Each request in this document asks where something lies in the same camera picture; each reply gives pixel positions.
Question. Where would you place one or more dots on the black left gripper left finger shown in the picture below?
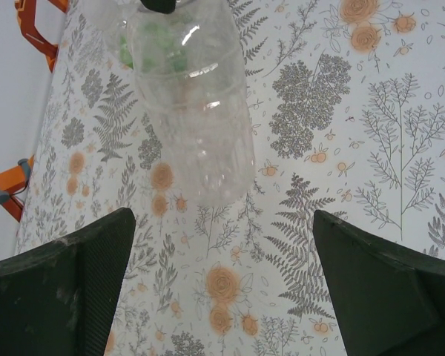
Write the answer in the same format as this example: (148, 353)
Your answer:
(41, 304)

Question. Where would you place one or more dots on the clear bottle with green label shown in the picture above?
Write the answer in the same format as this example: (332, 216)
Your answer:
(124, 52)

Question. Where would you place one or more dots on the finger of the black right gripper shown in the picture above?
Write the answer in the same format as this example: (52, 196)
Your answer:
(159, 5)

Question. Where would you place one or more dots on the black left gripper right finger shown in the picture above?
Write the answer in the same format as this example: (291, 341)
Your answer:
(385, 296)

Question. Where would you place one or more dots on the floral patterned tablecloth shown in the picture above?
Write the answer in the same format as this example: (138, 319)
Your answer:
(319, 148)

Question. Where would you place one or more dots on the clear unlabelled plastic bottle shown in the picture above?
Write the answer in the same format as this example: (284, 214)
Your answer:
(207, 130)

